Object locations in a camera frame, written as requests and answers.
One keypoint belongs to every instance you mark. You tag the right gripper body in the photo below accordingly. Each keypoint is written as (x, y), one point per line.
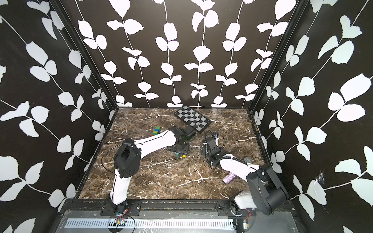
(205, 152)

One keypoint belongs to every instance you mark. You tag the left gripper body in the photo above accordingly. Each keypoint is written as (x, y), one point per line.
(183, 149)

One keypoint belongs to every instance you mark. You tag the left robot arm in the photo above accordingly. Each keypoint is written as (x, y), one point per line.
(128, 158)

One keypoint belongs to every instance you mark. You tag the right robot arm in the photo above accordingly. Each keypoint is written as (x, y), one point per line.
(266, 192)

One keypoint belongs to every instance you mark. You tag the black white checkerboard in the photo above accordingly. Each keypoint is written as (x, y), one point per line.
(192, 118)

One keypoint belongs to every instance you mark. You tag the white slotted cable duct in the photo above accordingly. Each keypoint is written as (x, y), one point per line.
(111, 223)

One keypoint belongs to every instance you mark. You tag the black mounting rail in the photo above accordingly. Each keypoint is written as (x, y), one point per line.
(101, 208)

